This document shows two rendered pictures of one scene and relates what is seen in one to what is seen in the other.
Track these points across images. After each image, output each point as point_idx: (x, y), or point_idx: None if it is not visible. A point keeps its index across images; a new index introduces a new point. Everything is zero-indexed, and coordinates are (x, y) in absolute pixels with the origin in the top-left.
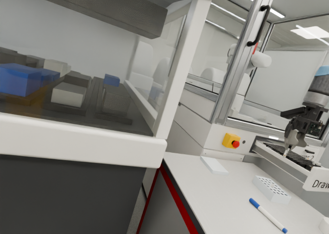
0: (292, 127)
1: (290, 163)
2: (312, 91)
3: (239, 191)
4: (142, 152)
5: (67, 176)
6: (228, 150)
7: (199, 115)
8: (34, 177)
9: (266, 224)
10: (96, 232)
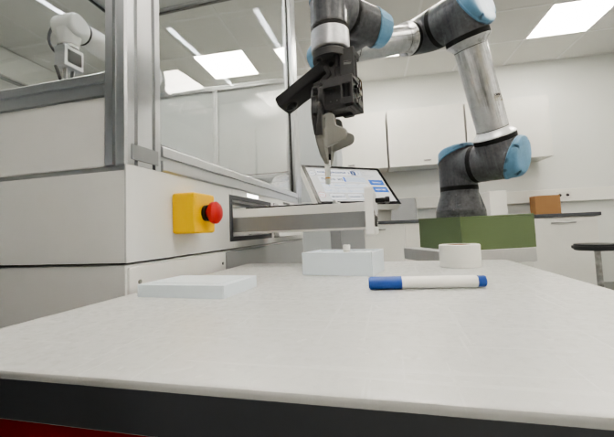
0: (321, 107)
1: (322, 208)
2: (324, 22)
3: (328, 290)
4: None
5: None
6: (193, 248)
7: (51, 175)
8: None
9: (460, 293)
10: None
